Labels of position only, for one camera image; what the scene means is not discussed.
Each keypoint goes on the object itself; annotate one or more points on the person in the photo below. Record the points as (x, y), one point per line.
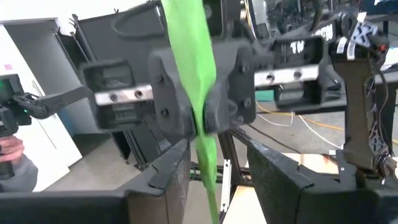
(18, 177)

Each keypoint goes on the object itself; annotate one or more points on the black partition panels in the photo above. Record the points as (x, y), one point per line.
(93, 40)

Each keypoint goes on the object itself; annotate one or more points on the white frame bracket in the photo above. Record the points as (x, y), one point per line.
(226, 186)

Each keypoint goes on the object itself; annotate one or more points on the person's hand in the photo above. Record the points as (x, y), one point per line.
(11, 147)

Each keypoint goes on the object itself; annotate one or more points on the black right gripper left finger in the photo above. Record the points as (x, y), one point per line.
(161, 193)

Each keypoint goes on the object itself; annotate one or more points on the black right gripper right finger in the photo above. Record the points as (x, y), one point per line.
(286, 193)

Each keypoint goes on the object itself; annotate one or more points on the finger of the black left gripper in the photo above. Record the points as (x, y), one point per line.
(164, 93)
(236, 84)

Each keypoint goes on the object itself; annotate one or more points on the white cabinet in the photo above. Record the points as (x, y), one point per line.
(53, 140)

